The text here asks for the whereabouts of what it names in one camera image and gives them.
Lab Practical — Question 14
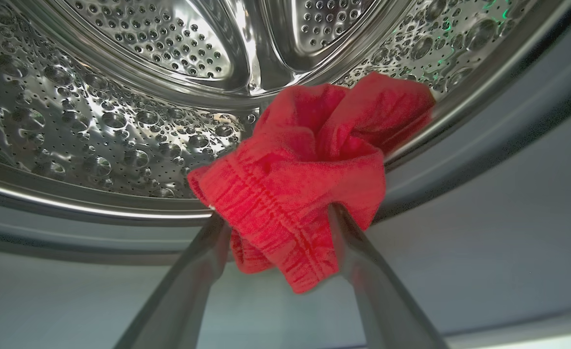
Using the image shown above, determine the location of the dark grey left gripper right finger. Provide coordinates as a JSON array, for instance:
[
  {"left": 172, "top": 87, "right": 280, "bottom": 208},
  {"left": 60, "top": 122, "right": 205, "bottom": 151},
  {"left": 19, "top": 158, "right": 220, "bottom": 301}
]
[{"left": 327, "top": 203, "right": 450, "bottom": 349}]

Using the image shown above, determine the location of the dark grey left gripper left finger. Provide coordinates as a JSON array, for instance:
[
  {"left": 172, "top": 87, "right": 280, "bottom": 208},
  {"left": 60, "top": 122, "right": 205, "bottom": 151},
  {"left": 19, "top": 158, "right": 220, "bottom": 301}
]
[{"left": 113, "top": 213, "right": 233, "bottom": 349}]

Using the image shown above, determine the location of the red garment with white trim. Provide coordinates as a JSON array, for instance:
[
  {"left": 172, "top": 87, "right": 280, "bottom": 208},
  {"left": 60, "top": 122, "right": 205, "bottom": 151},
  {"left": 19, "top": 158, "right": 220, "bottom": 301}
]
[{"left": 187, "top": 72, "right": 436, "bottom": 295}]

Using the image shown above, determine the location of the grey rubber door gasket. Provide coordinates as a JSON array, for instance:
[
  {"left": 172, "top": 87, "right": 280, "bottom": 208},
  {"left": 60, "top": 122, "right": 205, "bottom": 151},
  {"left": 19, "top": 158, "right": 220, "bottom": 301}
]
[{"left": 0, "top": 0, "right": 571, "bottom": 349}]

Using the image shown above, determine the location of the perforated steel washer drum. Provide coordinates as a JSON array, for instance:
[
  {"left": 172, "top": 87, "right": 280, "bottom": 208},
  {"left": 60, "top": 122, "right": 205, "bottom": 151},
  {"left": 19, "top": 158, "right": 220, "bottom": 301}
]
[{"left": 0, "top": 0, "right": 571, "bottom": 226}]

